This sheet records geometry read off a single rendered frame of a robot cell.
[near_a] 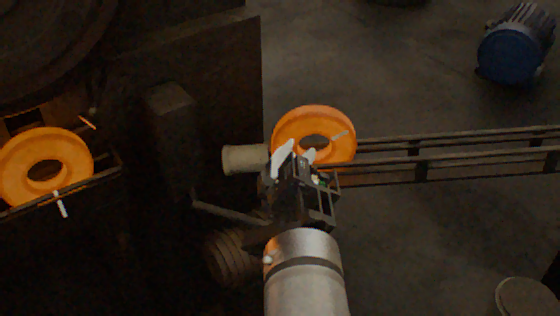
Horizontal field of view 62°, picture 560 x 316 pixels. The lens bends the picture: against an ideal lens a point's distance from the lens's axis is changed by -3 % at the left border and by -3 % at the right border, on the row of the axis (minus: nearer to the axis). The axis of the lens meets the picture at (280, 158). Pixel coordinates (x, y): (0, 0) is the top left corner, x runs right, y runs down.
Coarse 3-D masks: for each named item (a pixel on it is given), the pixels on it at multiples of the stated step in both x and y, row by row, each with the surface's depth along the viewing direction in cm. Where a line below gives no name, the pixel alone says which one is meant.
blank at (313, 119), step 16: (288, 112) 88; (304, 112) 86; (320, 112) 85; (336, 112) 87; (288, 128) 87; (304, 128) 87; (320, 128) 87; (336, 128) 87; (352, 128) 88; (272, 144) 90; (336, 144) 89; (352, 144) 89; (320, 160) 92; (336, 160) 92
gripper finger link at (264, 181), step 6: (270, 162) 69; (264, 168) 69; (270, 168) 68; (264, 174) 67; (258, 180) 67; (264, 180) 66; (270, 180) 66; (258, 186) 66; (264, 186) 65; (258, 192) 65; (264, 192) 65; (264, 198) 65
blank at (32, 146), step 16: (48, 128) 78; (16, 144) 74; (32, 144) 75; (48, 144) 77; (64, 144) 78; (80, 144) 80; (0, 160) 74; (16, 160) 75; (32, 160) 76; (64, 160) 80; (80, 160) 82; (0, 176) 75; (16, 176) 76; (64, 176) 83; (80, 176) 83; (0, 192) 76; (16, 192) 78; (32, 192) 80; (48, 192) 81
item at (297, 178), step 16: (288, 160) 62; (304, 160) 63; (288, 176) 60; (304, 176) 60; (320, 176) 63; (336, 176) 64; (272, 192) 64; (288, 192) 60; (304, 192) 60; (320, 192) 60; (336, 192) 61; (272, 208) 62; (288, 208) 62; (304, 208) 59; (320, 208) 57; (288, 224) 57; (304, 224) 56; (320, 224) 57
